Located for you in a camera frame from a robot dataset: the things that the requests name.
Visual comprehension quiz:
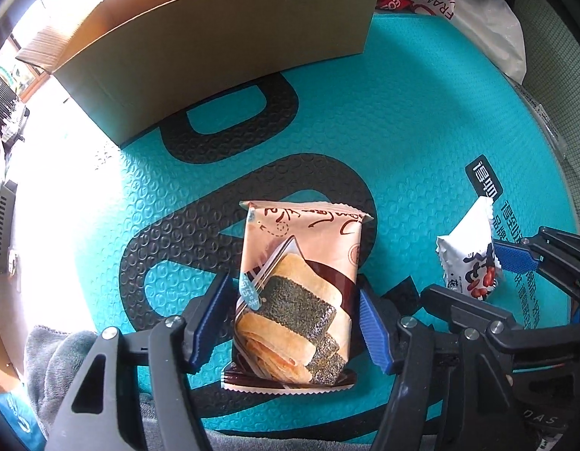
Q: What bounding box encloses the white red snack packet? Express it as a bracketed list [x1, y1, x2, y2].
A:
[436, 197, 502, 301]

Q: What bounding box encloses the beige seaweed cracker packet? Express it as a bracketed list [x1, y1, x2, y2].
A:
[221, 201, 372, 395]

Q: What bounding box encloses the grey towel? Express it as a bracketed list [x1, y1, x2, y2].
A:
[24, 326, 164, 450]

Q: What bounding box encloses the blue plastic bag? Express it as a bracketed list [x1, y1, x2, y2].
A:
[0, 387, 46, 451]

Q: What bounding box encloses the teal mat with black letters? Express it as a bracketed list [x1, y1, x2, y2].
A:
[76, 11, 580, 445]

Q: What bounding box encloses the grey slotted plastic crate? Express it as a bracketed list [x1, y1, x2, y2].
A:
[0, 180, 18, 274]

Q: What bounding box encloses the white plastic shopping bag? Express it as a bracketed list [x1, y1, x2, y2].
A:
[377, 0, 527, 85]

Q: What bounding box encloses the brown cardboard box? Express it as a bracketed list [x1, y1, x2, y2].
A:
[18, 0, 377, 145]

